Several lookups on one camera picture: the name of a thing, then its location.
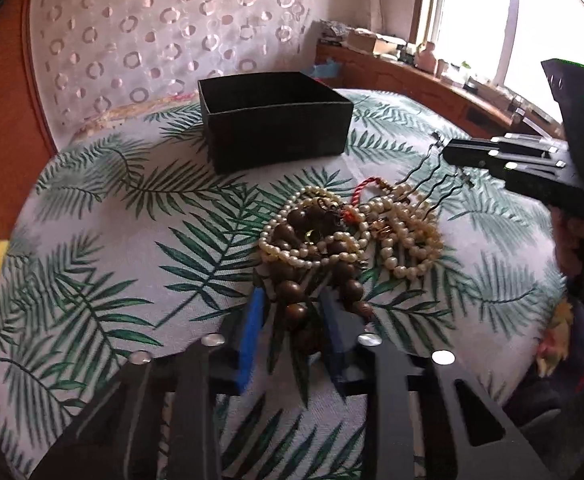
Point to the black wavy hairpin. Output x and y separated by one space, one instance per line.
442 191
418 166

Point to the window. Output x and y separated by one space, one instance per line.
472 10

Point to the leaf print tablecloth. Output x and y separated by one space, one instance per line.
121 260

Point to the blue plastic bag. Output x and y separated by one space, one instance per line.
328 68

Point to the wooden windowsill cabinet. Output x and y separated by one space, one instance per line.
407 80

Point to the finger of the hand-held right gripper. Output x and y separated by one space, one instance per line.
532 167
472 152

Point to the colourful patterned cloth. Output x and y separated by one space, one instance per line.
572 340

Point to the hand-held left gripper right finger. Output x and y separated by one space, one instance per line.
336 342

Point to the cardboard box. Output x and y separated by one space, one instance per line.
367 40

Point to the person's right hand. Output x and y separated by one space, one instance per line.
569 245

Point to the pale pink bottle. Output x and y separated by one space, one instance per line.
427 57

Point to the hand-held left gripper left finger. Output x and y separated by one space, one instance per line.
251 332

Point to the black box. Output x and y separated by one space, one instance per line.
272 132

